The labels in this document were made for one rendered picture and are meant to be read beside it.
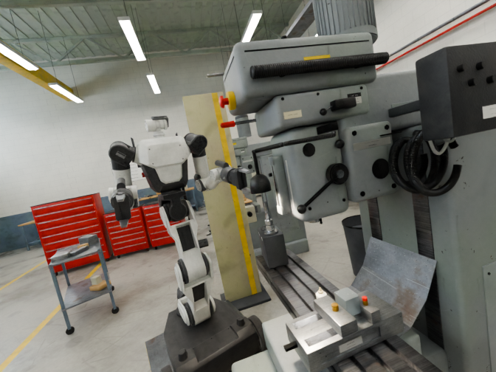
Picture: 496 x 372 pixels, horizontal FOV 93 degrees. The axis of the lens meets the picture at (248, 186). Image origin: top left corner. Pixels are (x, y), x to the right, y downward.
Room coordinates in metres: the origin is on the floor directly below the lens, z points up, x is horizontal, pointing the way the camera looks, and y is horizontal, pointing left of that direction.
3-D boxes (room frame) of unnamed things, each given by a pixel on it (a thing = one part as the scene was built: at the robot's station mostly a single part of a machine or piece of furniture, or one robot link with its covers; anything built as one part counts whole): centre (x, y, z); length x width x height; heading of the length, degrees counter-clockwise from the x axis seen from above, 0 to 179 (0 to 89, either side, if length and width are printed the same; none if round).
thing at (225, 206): (2.55, 0.28, 1.15); 0.52 x 0.40 x 2.30; 103
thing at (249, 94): (0.87, -0.24, 1.81); 0.47 x 0.26 x 0.16; 103
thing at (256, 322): (1.34, 0.12, 0.50); 0.20 x 0.05 x 0.20; 29
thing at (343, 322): (0.72, -0.20, 1.00); 0.15 x 0.06 x 0.04; 15
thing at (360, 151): (0.91, -0.41, 1.47); 0.24 x 0.19 x 0.26; 13
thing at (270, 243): (1.41, -0.08, 1.01); 0.22 x 0.12 x 0.20; 6
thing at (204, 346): (1.42, 0.47, 0.59); 0.64 x 0.52 x 0.33; 29
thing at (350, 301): (0.74, -0.25, 1.03); 0.06 x 0.05 x 0.06; 15
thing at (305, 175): (0.87, -0.23, 1.47); 0.21 x 0.19 x 0.32; 13
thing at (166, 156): (1.44, 0.48, 1.63); 0.34 x 0.30 x 0.36; 119
